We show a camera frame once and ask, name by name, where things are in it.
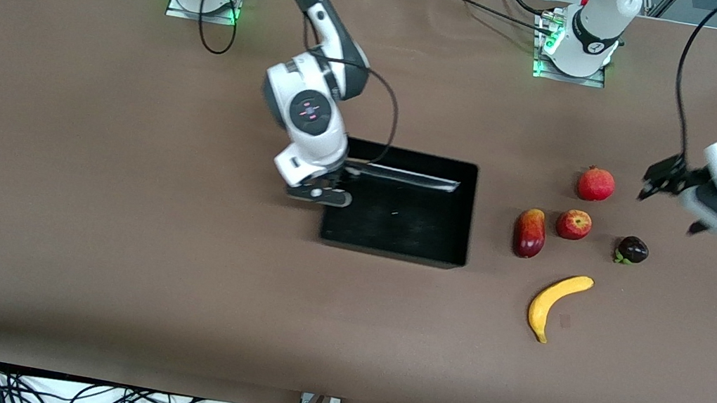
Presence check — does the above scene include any red apple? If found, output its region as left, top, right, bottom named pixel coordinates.
left=553, top=207, right=595, bottom=243

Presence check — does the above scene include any black rectangular plastic box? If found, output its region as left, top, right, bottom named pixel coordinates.
left=317, top=135, right=483, bottom=271

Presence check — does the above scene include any yellow banana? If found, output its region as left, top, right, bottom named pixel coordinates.
left=524, top=269, right=596, bottom=350

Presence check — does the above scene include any red pomegranate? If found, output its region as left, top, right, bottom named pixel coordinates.
left=575, top=164, right=619, bottom=205

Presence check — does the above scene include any dark purple mangosteen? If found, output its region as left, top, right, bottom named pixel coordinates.
left=612, top=233, right=652, bottom=268

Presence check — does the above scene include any red yellow mango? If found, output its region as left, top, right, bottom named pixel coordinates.
left=510, top=206, right=550, bottom=262

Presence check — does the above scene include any brown table cover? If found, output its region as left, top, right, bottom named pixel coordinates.
left=0, top=0, right=717, bottom=403

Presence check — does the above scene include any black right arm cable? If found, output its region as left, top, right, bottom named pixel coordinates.
left=180, top=0, right=416, bottom=168

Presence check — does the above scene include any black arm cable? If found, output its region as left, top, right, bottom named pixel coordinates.
left=663, top=0, right=717, bottom=168
left=180, top=0, right=416, bottom=168

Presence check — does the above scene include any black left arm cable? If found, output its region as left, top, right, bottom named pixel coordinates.
left=663, top=0, right=717, bottom=168

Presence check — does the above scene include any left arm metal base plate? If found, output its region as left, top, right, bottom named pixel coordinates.
left=530, top=5, right=616, bottom=89

